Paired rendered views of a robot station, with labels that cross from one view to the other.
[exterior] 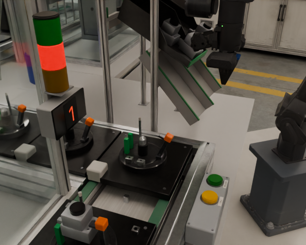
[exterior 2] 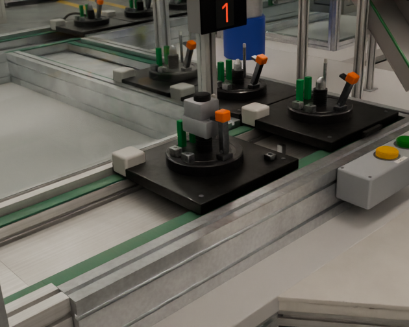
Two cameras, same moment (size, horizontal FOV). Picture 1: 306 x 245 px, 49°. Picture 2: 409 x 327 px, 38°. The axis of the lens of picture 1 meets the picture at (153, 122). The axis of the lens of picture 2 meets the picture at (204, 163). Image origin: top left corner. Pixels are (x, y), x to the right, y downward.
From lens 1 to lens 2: 0.52 m
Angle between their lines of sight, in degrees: 26
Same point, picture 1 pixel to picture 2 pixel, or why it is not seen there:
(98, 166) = (257, 106)
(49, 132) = (195, 24)
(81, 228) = (200, 115)
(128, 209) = not seen: hidden behind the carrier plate
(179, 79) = (408, 32)
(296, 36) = not seen: outside the picture
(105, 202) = not seen: hidden behind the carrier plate
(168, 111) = (402, 100)
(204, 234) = (359, 181)
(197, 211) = (361, 161)
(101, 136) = (278, 91)
